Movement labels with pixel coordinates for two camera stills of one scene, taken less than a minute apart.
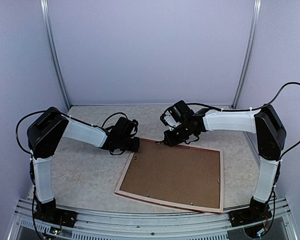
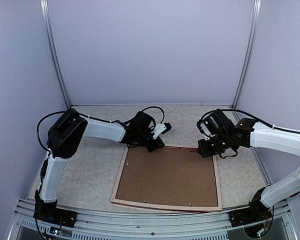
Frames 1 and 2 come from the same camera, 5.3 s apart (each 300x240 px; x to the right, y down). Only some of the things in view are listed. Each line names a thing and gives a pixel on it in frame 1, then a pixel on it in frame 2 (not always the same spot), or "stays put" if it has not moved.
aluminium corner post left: x=47 y=20 stays put
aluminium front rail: x=93 y=225 stays put
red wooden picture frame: x=203 y=209 to x=206 y=208
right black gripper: x=171 y=141 to x=205 y=152
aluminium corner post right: x=252 y=41 stays put
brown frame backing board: x=179 y=173 stays put
